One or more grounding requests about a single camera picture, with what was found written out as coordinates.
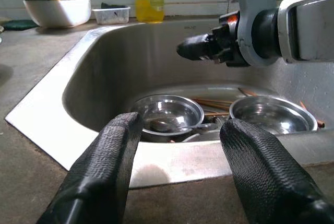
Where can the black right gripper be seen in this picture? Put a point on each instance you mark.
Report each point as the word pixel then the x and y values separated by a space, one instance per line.
pixel 227 44

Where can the small steel bowl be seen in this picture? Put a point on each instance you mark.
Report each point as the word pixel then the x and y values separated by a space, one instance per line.
pixel 172 109

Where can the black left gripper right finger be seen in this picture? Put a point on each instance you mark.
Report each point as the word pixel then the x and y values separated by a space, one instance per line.
pixel 268 177

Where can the stainless steel kitchen sink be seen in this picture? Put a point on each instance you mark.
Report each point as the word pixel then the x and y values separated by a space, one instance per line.
pixel 156 59

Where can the white plastic bowl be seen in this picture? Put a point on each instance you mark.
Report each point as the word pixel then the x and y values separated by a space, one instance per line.
pixel 60 12

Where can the green scouring pad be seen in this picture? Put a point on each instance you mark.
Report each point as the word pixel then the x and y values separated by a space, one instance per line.
pixel 19 25
pixel 112 5

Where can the small clear plastic container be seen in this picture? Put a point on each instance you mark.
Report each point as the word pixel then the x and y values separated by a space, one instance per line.
pixel 112 16

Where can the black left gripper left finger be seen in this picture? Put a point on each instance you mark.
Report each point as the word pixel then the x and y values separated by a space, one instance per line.
pixel 99 171

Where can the brown wooden chopstick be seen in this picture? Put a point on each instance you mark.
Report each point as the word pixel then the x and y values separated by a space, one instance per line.
pixel 216 114
pixel 214 101
pixel 248 92
pixel 313 115
pixel 219 107

